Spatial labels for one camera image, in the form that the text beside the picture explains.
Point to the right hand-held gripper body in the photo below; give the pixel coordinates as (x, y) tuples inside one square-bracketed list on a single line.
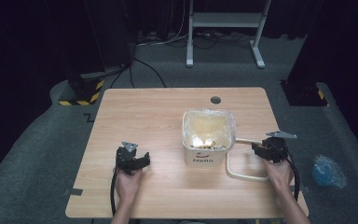
[(275, 149)]

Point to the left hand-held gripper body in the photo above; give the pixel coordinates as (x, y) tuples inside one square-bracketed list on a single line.
[(129, 160)]

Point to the white plastic waste bin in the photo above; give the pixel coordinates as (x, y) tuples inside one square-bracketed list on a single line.
[(203, 157)]

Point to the clear plastic liner bag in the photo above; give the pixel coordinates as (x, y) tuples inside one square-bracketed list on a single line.
[(208, 124)]

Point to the person's left hand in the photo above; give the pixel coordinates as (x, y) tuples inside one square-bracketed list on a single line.
[(127, 186)]

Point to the person's right hand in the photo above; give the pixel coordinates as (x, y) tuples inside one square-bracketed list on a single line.
[(281, 175)]

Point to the yellow wrapper scrap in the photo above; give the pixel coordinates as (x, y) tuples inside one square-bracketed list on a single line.
[(210, 144)]

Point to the grey tape strip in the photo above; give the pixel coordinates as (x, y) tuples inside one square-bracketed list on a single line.
[(305, 188), (73, 192)]

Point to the crumpled white paper wad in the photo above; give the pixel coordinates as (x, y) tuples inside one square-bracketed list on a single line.
[(197, 142)]

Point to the blue plastic bag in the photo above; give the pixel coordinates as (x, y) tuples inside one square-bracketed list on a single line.
[(326, 172)]

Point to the black base with hazard stripes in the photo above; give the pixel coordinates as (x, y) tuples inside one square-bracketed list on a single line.
[(304, 93), (82, 90)]

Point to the white metal stand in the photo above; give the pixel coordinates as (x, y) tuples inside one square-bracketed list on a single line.
[(227, 19)]

